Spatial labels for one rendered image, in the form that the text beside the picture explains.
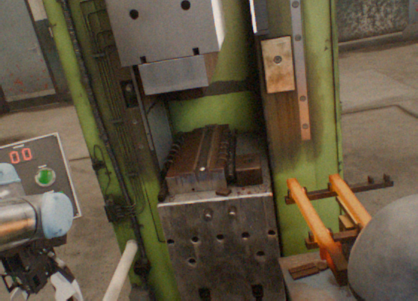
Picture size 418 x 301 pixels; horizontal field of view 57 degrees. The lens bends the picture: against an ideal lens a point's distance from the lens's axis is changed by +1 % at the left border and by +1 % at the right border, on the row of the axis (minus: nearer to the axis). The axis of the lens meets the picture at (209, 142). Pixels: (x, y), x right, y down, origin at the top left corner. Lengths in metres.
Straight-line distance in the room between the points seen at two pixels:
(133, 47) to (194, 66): 0.19
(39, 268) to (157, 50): 0.65
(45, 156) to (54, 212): 0.64
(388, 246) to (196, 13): 0.82
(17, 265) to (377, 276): 0.69
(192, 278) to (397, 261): 1.03
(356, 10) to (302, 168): 6.27
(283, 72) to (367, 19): 6.42
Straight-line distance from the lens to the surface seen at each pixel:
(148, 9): 1.15
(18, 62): 7.88
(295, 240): 1.59
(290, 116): 1.34
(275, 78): 1.28
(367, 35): 7.70
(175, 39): 1.15
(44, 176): 1.30
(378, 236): 0.52
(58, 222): 0.69
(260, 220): 1.29
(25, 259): 0.92
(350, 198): 1.12
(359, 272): 0.54
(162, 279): 1.76
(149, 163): 1.45
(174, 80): 1.17
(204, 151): 1.42
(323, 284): 1.26
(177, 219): 1.31
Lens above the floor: 1.55
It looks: 22 degrees down
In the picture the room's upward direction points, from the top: 11 degrees counter-clockwise
